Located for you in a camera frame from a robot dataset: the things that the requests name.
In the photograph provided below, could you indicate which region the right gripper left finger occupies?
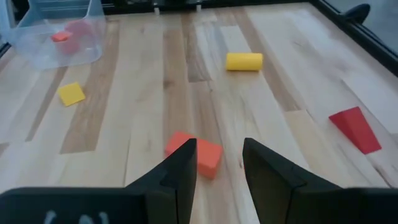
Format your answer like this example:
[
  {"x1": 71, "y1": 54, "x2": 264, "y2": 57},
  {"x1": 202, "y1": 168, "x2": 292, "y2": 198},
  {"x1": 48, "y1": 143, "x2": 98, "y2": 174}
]
[{"x1": 126, "y1": 138, "x2": 198, "y2": 224}]

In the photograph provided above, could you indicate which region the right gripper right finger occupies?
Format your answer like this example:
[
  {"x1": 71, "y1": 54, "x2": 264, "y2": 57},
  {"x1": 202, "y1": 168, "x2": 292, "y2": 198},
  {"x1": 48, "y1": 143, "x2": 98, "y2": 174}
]
[{"x1": 242, "y1": 138, "x2": 352, "y2": 224}]

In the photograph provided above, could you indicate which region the large red wedge block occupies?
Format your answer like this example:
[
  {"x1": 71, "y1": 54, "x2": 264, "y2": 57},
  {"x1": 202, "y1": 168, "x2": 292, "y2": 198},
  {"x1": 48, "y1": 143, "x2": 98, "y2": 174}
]
[{"x1": 328, "y1": 106, "x2": 382, "y2": 156}]

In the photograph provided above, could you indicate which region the red cube block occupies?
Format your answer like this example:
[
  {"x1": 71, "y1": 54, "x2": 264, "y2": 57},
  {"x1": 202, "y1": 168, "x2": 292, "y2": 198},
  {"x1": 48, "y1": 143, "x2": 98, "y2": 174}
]
[
  {"x1": 51, "y1": 30, "x2": 80, "y2": 56},
  {"x1": 65, "y1": 20, "x2": 94, "y2": 40}
]

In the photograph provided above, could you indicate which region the red rectangular block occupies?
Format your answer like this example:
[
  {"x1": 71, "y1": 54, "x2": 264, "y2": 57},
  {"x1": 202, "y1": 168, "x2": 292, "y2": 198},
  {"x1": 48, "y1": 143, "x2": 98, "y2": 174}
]
[{"x1": 164, "y1": 131, "x2": 224, "y2": 180}]

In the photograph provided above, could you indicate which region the yellow cylinder block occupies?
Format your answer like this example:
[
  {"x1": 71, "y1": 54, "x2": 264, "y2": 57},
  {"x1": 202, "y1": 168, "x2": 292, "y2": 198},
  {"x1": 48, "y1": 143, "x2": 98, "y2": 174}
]
[{"x1": 225, "y1": 52, "x2": 264, "y2": 72}]

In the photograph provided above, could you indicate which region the yellow flat square block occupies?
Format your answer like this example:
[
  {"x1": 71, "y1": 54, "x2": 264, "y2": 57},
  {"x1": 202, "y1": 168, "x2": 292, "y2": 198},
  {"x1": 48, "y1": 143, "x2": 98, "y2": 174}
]
[{"x1": 57, "y1": 82, "x2": 86, "y2": 108}]

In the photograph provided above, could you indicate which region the black rounded object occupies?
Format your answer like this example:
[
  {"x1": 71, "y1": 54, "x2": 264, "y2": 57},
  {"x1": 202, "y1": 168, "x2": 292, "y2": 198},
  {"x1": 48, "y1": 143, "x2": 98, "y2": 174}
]
[{"x1": 340, "y1": 2, "x2": 371, "y2": 25}]

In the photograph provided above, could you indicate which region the translucent plastic bin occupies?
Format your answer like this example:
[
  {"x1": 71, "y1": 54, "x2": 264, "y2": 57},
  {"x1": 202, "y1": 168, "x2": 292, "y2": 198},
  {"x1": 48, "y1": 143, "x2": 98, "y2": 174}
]
[{"x1": 7, "y1": 0, "x2": 108, "y2": 70}]

